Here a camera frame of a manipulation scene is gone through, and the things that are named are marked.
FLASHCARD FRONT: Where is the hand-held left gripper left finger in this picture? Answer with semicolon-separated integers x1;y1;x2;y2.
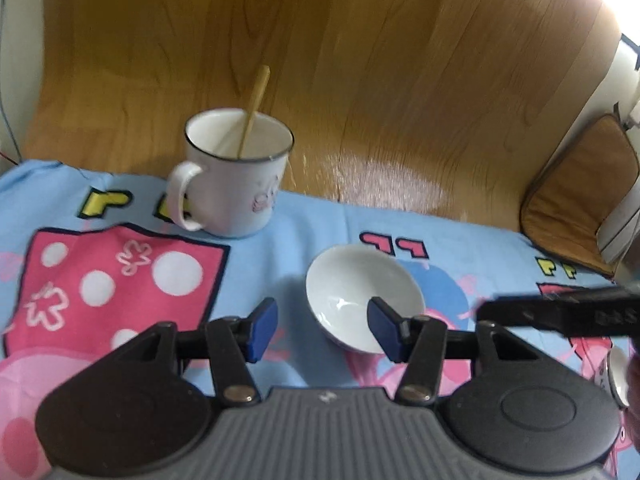
100;297;279;407

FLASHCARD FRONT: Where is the white enamel mug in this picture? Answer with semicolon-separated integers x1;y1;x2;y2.
165;107;295;239

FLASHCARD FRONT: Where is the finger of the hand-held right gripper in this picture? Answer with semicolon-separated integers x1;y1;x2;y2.
477;296;526;328

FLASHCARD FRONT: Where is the printed blanket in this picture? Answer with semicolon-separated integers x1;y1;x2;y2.
0;160;640;480

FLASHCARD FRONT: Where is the wooden stick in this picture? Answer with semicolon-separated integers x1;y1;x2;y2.
237;65;271;159

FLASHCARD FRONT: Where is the white bowl pink pattern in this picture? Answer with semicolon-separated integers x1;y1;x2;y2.
604;345;634;409
306;245;427;356

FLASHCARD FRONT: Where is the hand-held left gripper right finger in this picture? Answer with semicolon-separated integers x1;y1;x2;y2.
367;297;538;407

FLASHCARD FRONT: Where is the brown seat cushion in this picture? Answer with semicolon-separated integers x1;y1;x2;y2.
520;112;640;277

